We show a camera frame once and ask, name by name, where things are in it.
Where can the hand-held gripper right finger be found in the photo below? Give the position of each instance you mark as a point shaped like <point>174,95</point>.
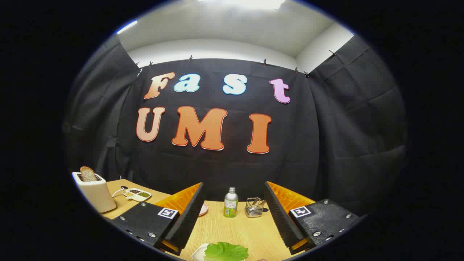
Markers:
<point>279,217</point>

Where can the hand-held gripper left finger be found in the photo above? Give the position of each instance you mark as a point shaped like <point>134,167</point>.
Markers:
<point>190,214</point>

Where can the green lettuce leaf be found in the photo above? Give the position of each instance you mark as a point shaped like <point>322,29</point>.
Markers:
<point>226,252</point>

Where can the toasted bread slice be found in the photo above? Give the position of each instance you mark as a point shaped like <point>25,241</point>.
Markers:
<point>87,174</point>

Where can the pink plate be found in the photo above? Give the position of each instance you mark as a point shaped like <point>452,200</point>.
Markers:
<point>203,209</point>

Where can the round white plate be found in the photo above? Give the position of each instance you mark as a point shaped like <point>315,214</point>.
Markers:
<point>198,253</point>

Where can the green label metal bottle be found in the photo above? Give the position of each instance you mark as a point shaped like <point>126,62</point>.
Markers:
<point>230,204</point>

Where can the black backdrop cloth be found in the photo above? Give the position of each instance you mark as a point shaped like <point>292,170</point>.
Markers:
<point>224,170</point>

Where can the white divided bean dish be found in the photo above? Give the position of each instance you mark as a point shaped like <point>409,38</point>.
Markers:
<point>137,195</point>

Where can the white toaster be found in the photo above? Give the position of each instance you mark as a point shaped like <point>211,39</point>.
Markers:
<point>96,194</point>

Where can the ceiling light panel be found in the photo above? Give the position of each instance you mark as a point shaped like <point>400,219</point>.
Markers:
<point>127,27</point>
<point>241,3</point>

